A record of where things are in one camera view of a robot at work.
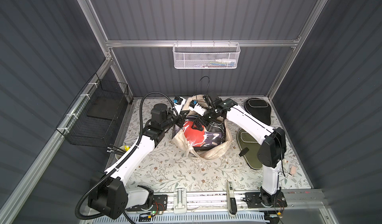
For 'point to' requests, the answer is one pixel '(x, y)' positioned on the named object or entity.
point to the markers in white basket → (218, 63)
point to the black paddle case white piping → (259, 108)
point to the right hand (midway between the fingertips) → (198, 120)
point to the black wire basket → (92, 119)
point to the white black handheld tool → (232, 202)
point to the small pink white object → (292, 169)
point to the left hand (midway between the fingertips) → (190, 111)
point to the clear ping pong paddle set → (214, 135)
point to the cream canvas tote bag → (178, 135)
